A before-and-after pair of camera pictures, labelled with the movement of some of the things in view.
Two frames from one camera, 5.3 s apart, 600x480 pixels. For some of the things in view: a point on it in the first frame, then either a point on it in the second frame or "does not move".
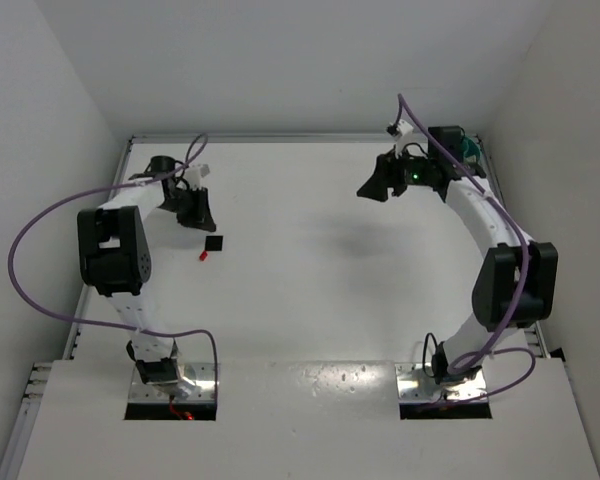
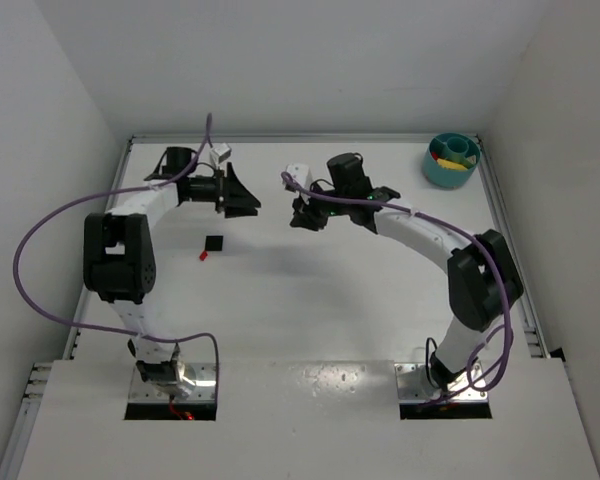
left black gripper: x=196 y=208 to x=221 y=188
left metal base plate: x=202 y=375 does not move
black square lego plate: x=214 y=243 does not move
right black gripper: x=390 y=174 to x=315 y=210
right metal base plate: x=415 y=386 does not move
